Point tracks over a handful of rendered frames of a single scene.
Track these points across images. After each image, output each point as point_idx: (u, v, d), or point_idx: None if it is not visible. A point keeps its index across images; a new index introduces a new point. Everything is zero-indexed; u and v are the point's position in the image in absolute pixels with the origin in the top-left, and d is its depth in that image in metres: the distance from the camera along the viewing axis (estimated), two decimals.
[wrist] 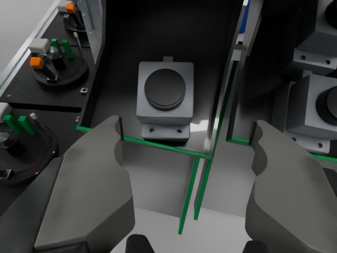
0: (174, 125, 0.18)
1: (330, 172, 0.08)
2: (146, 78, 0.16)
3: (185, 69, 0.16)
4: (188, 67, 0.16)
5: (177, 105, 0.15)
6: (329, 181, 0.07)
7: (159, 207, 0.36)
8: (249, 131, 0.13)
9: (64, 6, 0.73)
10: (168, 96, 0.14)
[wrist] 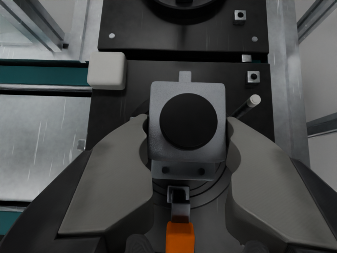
0: (194, 163, 0.14)
1: (297, 162, 0.08)
2: (161, 104, 0.12)
3: (214, 93, 0.12)
4: (218, 90, 0.12)
5: (204, 145, 0.11)
6: (298, 170, 0.08)
7: None
8: None
9: None
10: (193, 133, 0.10)
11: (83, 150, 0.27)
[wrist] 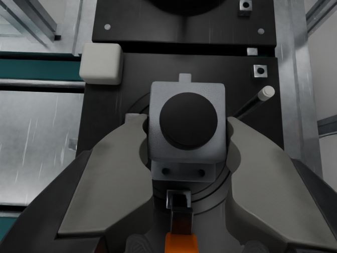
0: (194, 164, 0.14)
1: (298, 162, 0.08)
2: (161, 104, 0.12)
3: (214, 93, 0.12)
4: (218, 90, 0.12)
5: (204, 144, 0.10)
6: (298, 170, 0.08)
7: None
8: None
9: None
10: (193, 131, 0.10)
11: (74, 150, 0.24)
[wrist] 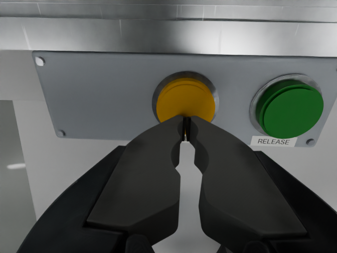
0: None
1: (260, 154, 0.09)
2: None
3: None
4: None
5: None
6: (261, 162, 0.08)
7: None
8: (185, 127, 0.14)
9: None
10: None
11: None
